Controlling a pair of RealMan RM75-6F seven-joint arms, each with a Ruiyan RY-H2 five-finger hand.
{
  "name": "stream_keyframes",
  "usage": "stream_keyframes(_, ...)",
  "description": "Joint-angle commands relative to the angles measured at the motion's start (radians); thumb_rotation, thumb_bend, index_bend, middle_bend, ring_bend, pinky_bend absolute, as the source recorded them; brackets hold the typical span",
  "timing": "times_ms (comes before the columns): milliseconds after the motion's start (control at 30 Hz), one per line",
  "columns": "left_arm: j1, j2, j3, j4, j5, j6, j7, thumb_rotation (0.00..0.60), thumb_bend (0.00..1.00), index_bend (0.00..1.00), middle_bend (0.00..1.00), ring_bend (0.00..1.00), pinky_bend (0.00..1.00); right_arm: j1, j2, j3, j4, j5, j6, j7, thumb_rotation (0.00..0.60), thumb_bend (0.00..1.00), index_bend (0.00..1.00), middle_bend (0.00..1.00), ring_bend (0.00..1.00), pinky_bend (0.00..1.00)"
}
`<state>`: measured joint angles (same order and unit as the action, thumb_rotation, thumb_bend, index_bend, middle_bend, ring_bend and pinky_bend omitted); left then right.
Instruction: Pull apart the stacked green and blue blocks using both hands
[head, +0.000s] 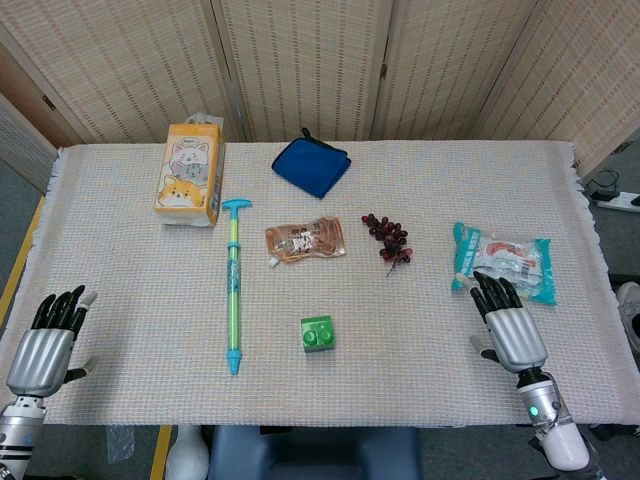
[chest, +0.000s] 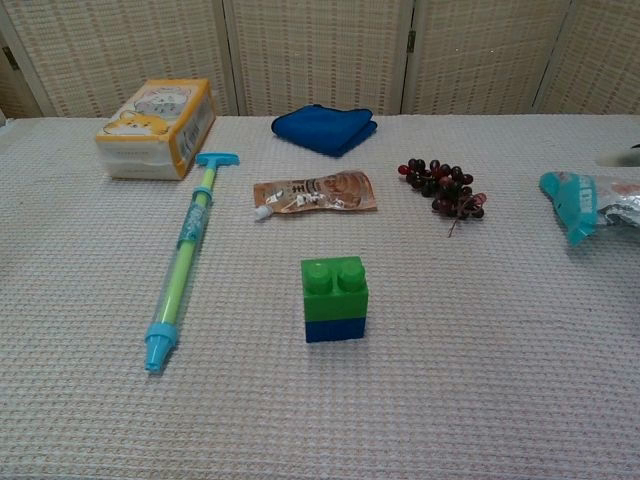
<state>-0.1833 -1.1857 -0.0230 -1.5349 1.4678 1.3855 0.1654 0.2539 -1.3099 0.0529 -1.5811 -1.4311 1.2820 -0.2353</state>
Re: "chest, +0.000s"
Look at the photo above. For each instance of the orange spouted drink pouch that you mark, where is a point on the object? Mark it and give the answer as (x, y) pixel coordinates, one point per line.
(325, 195)

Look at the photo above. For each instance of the green and blue toy block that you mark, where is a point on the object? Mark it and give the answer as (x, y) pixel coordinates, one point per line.
(336, 297)

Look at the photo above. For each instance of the white woven tablecloth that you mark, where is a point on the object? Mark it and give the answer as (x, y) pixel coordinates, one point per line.
(450, 350)

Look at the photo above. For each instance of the cat print tissue pack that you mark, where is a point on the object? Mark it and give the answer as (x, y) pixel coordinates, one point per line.
(150, 125)

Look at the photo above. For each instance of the blue building block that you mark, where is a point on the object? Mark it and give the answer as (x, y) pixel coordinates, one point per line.
(336, 330)

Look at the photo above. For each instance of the teal snack bag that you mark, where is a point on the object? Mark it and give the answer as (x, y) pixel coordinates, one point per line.
(575, 200)

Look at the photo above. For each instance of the blue folded cloth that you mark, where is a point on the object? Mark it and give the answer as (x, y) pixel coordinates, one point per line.
(322, 127)

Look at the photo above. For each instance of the dark red grape bunch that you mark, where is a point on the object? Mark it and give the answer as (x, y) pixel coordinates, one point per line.
(447, 187)

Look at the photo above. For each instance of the blue green water squirt toy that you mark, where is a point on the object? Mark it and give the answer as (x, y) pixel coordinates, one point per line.
(187, 235)

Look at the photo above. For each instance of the bamboo folding screen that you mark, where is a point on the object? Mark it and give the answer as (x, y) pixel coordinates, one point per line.
(320, 55)

